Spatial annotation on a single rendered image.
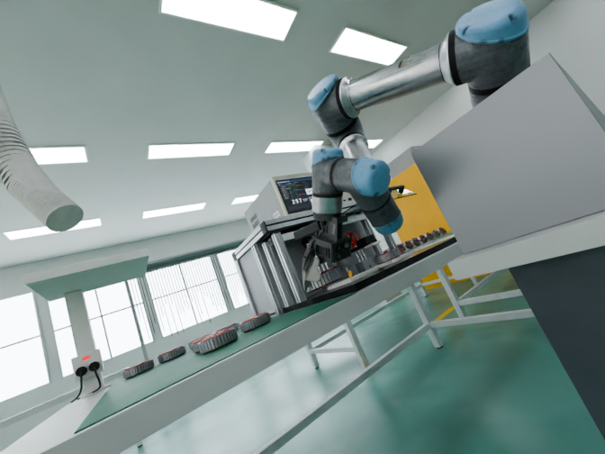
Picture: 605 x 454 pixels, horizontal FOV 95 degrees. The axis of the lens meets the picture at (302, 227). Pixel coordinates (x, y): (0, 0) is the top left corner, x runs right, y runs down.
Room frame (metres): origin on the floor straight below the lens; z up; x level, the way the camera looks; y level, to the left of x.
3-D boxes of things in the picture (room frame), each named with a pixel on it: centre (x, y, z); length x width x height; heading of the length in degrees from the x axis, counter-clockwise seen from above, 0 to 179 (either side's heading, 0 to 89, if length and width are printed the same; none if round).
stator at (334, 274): (0.78, 0.00, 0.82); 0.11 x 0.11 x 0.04
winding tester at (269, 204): (1.45, -0.02, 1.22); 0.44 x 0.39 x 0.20; 127
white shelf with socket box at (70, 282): (1.11, 0.87, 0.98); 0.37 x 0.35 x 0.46; 127
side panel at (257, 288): (1.31, 0.30, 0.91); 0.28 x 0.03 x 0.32; 37
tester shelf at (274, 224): (1.44, -0.01, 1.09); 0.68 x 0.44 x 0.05; 127
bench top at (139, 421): (1.38, -0.05, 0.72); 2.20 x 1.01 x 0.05; 127
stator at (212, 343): (0.85, 0.36, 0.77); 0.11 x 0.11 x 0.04
